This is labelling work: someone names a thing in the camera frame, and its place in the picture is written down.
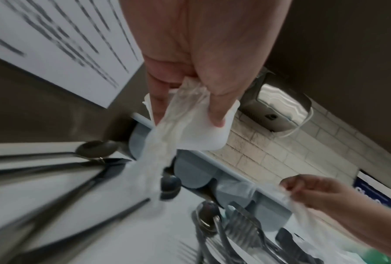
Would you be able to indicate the clear plastic bag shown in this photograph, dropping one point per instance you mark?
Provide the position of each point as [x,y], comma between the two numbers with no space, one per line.
[169,144]

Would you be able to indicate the black spatula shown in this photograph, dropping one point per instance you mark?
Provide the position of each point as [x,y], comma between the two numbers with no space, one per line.
[296,245]

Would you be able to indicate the blue wall sign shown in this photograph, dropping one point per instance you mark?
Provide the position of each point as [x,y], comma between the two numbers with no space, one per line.
[373,189]

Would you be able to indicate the steel tongs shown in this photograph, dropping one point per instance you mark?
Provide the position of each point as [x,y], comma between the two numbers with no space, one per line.
[247,229]

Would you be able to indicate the person's right hand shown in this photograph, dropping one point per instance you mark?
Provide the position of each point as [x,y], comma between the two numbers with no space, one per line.
[316,189]

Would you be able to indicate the green object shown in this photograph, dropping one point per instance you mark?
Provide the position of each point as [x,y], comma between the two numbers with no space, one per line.
[375,257]

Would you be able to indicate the steel wall dispenser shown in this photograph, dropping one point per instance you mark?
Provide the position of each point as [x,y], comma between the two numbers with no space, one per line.
[277,103]

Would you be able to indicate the person's left hand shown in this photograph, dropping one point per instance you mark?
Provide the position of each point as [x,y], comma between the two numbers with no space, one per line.
[202,38]

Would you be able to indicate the small dark spoon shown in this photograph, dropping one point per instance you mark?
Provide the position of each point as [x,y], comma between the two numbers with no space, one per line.
[170,184]

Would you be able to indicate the large steel spoon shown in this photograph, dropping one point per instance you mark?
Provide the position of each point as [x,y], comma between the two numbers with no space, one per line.
[94,149]

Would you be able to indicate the person's right forearm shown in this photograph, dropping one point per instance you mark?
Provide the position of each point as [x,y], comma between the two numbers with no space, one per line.
[368,221]

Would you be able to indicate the white printed paper sign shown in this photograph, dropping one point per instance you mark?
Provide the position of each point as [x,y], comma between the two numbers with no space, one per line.
[61,43]

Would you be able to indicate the blue-grey cutlery holder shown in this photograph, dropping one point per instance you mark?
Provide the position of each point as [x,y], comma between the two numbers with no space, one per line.
[202,178]

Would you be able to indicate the steel fork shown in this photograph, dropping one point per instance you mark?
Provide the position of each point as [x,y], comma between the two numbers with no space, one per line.
[189,254]

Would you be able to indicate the shiny steel spoon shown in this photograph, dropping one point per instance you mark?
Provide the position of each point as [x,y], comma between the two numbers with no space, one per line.
[208,214]

